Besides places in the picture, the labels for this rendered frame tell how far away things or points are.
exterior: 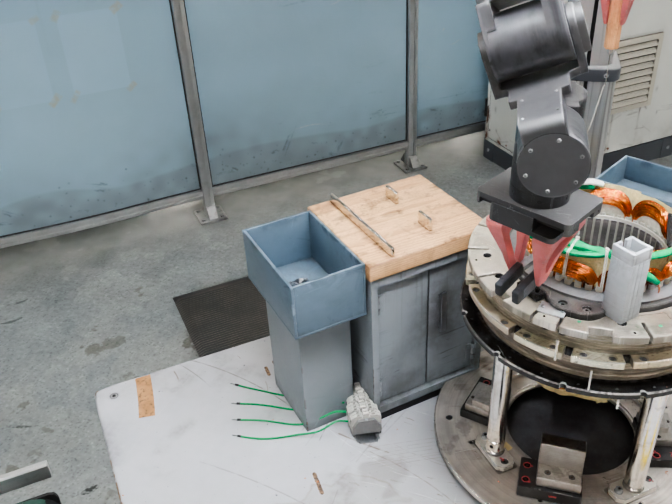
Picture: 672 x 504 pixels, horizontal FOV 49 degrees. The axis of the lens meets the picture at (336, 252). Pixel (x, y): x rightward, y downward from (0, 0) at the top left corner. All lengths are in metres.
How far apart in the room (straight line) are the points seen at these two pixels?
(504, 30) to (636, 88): 2.89
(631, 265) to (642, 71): 2.74
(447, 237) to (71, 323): 1.98
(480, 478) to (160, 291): 1.99
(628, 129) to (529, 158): 3.01
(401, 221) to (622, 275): 0.36
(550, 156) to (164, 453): 0.75
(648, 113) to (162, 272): 2.24
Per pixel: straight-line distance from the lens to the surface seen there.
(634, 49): 3.43
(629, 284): 0.82
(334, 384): 1.10
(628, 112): 3.57
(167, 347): 2.59
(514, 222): 0.72
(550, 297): 0.86
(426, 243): 1.01
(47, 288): 3.04
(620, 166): 1.28
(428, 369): 1.15
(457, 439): 1.10
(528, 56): 0.65
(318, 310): 0.97
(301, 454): 1.11
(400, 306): 1.04
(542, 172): 0.61
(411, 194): 1.13
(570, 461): 1.03
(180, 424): 1.19
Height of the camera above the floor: 1.61
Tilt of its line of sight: 33 degrees down
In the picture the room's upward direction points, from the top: 3 degrees counter-clockwise
